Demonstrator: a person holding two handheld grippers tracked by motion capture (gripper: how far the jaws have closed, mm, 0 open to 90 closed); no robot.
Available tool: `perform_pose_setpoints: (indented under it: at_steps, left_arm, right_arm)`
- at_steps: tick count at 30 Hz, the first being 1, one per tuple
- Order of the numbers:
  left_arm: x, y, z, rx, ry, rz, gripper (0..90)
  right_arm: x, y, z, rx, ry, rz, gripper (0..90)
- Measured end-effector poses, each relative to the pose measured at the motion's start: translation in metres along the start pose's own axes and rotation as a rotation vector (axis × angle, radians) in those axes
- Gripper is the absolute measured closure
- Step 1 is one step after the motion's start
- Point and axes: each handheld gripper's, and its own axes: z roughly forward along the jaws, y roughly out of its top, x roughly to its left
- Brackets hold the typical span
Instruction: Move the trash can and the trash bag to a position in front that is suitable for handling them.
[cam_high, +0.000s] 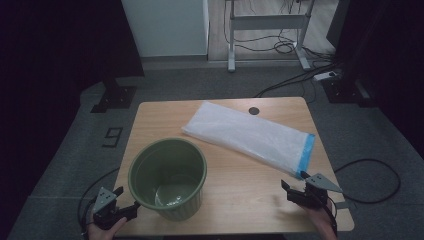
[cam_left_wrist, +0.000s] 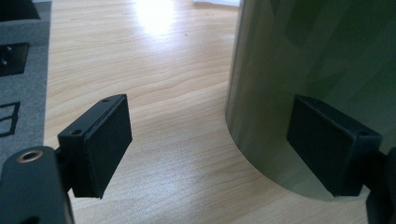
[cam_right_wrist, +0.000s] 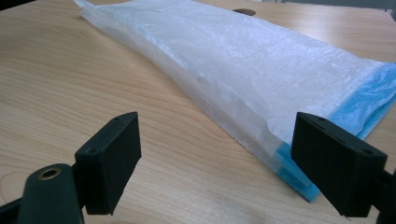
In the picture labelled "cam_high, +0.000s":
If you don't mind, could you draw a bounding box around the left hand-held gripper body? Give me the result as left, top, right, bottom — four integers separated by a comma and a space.
91, 186, 130, 232

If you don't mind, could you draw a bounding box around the white metal desk frame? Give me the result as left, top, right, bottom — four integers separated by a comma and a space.
225, 0, 316, 73

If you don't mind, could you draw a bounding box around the white cabinet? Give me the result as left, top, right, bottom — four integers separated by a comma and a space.
120, 0, 210, 58

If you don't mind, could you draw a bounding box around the white power strip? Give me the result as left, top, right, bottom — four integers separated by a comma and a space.
312, 70, 339, 82

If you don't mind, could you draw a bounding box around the green plastic bin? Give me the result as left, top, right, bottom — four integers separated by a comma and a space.
127, 137, 208, 222

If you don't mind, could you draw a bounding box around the tangle of black floor cables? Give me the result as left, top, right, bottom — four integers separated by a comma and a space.
222, 0, 341, 64

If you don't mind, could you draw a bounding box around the dark curtain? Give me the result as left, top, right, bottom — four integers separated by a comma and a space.
326, 0, 424, 158
0, 0, 145, 141

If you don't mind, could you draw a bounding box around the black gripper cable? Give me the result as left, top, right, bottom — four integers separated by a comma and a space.
334, 158, 402, 205
77, 167, 120, 239

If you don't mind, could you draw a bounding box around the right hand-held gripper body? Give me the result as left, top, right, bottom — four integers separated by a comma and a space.
286, 172, 344, 211

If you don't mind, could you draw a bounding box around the person's right hand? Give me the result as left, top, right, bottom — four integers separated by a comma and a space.
301, 199, 339, 240

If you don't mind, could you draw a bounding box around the person's left hand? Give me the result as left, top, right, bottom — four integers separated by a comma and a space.
87, 216, 129, 240

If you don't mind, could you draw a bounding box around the thick black floor cable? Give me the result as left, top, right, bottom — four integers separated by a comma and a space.
253, 61, 341, 99

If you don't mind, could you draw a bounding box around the black stand base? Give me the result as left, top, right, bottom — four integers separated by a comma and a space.
321, 74, 378, 108
90, 77, 138, 114

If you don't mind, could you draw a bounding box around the white plastic bag blue strip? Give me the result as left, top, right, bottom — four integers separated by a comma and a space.
181, 100, 316, 180

